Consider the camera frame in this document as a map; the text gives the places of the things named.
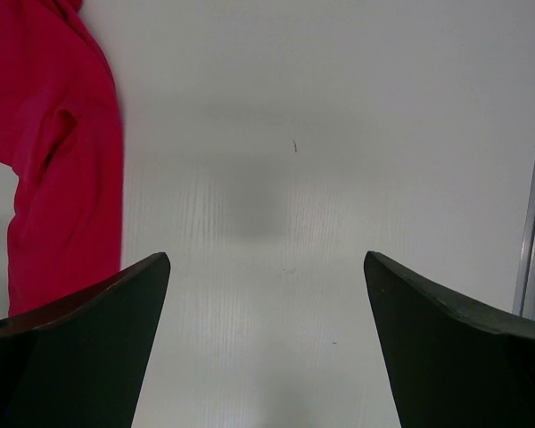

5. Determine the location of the magenta t shirt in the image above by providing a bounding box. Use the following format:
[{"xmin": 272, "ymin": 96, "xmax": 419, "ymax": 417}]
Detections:
[{"xmin": 0, "ymin": 1, "xmax": 124, "ymax": 316}]

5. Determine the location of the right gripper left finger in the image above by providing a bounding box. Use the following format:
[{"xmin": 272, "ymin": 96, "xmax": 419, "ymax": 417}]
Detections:
[{"xmin": 0, "ymin": 252, "xmax": 170, "ymax": 427}]

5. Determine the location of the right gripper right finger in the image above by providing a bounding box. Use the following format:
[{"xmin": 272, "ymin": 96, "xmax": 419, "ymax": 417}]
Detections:
[{"xmin": 364, "ymin": 251, "xmax": 535, "ymax": 427}]

